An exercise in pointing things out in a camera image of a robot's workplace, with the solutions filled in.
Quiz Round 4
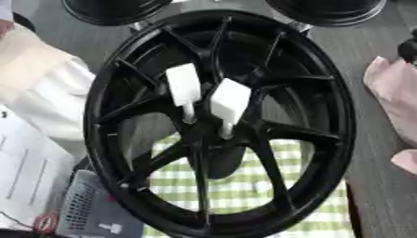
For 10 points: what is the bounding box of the black round wheel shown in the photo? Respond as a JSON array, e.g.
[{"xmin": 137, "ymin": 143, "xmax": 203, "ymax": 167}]
[
  {"xmin": 60, "ymin": 0, "xmax": 176, "ymax": 27},
  {"xmin": 263, "ymin": 0, "xmax": 390, "ymax": 28}
]

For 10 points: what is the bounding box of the black spoked wheel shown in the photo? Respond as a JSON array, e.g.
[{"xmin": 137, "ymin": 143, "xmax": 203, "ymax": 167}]
[{"xmin": 81, "ymin": 8, "xmax": 358, "ymax": 238}]

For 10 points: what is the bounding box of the white pin with flat head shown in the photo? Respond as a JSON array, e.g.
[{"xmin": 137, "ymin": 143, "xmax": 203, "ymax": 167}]
[
  {"xmin": 164, "ymin": 62, "xmax": 204, "ymax": 124},
  {"xmin": 208, "ymin": 77, "xmax": 254, "ymax": 139}
]

